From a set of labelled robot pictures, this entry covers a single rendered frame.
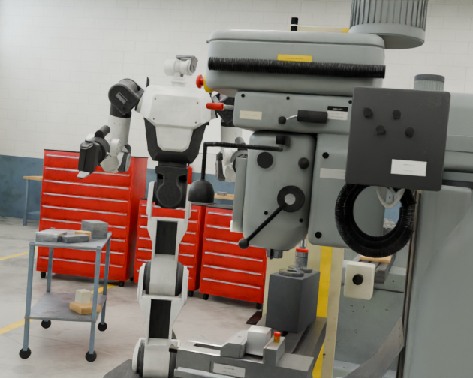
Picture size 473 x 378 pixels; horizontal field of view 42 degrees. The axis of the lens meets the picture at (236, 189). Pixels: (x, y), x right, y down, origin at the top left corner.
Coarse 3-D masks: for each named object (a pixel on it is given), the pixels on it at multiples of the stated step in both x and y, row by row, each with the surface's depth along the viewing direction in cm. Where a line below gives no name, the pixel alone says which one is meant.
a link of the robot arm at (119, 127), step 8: (112, 120) 250; (120, 120) 250; (128, 120) 252; (112, 128) 251; (120, 128) 251; (128, 128) 254; (112, 136) 252; (120, 136) 252; (128, 144) 259; (128, 152) 255; (128, 160) 255; (128, 168) 259
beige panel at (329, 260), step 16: (336, 32) 338; (288, 256) 349; (320, 256) 344; (336, 256) 342; (272, 272) 351; (336, 272) 342; (320, 288) 344; (336, 288) 343; (320, 304) 345; (336, 304) 343; (336, 320) 344; (320, 352) 346; (320, 368) 346
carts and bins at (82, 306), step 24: (48, 240) 446; (72, 240) 450; (96, 240) 472; (48, 264) 512; (96, 264) 441; (48, 288) 513; (96, 288) 442; (48, 312) 452; (72, 312) 457; (96, 312) 445; (24, 336) 439
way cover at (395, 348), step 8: (400, 320) 178; (392, 328) 184; (400, 328) 170; (392, 336) 176; (400, 336) 163; (384, 344) 180; (392, 344) 168; (400, 344) 156; (376, 352) 184; (384, 352) 171; (392, 352) 161; (368, 360) 185; (376, 360) 177; (384, 360) 164; (392, 360) 154; (360, 368) 183; (368, 368) 177; (376, 368) 168; (384, 368) 157; (344, 376) 187; (352, 376) 181; (360, 376) 175; (368, 376) 169; (376, 376) 161
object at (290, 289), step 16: (288, 272) 215; (304, 272) 224; (320, 272) 231; (272, 288) 216; (288, 288) 213; (304, 288) 215; (272, 304) 216; (288, 304) 213; (304, 304) 216; (272, 320) 216; (288, 320) 213; (304, 320) 218
